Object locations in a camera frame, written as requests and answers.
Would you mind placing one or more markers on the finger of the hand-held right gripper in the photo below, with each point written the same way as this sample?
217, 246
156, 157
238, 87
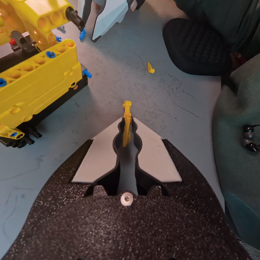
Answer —
111, 14
87, 10

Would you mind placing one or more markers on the short blue lego pin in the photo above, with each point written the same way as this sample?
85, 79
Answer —
82, 35

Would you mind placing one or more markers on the black chair armrest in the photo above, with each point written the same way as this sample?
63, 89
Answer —
193, 46

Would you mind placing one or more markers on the yellow lego vehicle model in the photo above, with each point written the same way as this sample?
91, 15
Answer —
40, 85

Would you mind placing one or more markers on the thin yellow lego liftarm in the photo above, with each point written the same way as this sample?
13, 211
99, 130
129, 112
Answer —
127, 130

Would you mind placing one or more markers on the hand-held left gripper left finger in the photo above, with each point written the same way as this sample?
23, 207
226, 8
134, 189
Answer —
97, 160

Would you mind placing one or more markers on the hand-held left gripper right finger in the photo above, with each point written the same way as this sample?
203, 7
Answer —
156, 160

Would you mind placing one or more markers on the light grey lego pin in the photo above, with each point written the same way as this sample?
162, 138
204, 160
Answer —
61, 28

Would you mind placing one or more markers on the person's green sweatshirt torso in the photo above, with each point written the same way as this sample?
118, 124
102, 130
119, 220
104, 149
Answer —
237, 172

